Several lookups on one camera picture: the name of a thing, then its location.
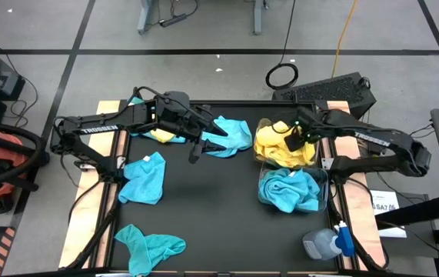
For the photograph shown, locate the blue cloth in bin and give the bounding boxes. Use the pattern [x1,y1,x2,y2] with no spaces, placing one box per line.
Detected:
[257,163,330,213]

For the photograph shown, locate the black vacuum hose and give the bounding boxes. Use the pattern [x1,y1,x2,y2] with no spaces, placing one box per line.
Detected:
[0,122,47,190]

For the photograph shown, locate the orange cable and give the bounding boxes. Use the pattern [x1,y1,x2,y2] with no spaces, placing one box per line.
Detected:
[331,0,359,78]

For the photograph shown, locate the wooden board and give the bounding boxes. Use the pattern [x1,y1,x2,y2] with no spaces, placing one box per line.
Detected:
[58,100,122,269]
[326,100,388,270]

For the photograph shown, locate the grey spray bottle blue trigger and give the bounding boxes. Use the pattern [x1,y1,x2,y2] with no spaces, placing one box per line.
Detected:
[301,221,355,262]

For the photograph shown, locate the black support strut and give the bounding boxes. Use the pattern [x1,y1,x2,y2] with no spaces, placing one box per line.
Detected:
[65,199,122,270]

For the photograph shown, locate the black power strip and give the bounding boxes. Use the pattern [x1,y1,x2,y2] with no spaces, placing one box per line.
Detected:
[159,12,188,28]

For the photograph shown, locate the grey desk leg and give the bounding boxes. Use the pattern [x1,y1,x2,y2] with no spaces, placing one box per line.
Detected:
[252,0,265,36]
[137,0,159,35]

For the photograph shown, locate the black coiled cable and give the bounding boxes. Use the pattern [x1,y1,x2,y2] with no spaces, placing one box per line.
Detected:
[264,0,300,91]

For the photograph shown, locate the orange shop vacuum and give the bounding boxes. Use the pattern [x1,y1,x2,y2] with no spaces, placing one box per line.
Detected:
[0,119,51,215]

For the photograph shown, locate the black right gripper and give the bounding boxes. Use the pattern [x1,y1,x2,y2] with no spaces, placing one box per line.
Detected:
[283,106,339,152]

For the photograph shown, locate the blue microfiber towel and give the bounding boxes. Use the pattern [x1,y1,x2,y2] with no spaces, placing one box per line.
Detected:
[128,95,186,145]
[258,168,297,207]
[118,152,167,205]
[201,115,254,159]
[113,224,188,277]
[280,169,322,214]

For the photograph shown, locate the yellow cloths in bin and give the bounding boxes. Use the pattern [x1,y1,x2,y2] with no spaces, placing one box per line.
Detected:
[252,117,320,170]

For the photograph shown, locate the white printed paper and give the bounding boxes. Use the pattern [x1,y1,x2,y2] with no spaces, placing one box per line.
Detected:
[368,189,407,239]

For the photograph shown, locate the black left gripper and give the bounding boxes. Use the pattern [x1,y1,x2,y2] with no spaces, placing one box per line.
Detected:
[153,91,230,165]

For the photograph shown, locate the black beam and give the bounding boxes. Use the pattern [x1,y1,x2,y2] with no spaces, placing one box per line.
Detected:
[374,194,439,229]

